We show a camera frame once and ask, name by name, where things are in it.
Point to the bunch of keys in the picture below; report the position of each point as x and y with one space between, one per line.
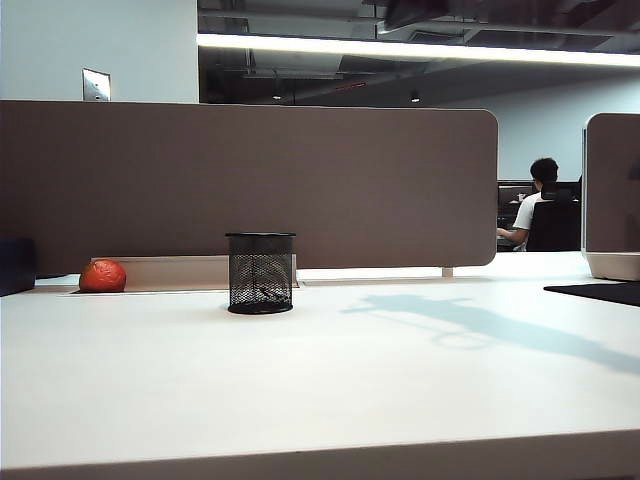
268 293

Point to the black mesh basket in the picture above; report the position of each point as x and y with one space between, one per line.
260 275

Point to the wide brown desk partition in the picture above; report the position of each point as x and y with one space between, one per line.
250 175

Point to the small ceiling spotlight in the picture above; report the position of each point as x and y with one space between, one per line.
415 98

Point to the long ceiling light strip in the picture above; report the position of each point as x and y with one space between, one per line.
350 47

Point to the person in white shirt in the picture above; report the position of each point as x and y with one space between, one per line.
526 212

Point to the orange round fruit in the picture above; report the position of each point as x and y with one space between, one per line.
102 276

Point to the black office chair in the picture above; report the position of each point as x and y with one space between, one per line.
555 225

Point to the black desk mat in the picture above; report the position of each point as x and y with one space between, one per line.
602 293

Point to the white partition base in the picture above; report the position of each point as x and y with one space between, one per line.
615 265

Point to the narrow brown desk partition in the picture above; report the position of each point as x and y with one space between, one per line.
615 190

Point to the dark blue box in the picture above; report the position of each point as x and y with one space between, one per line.
15 264

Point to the metal wall plate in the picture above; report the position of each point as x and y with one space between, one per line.
96 85

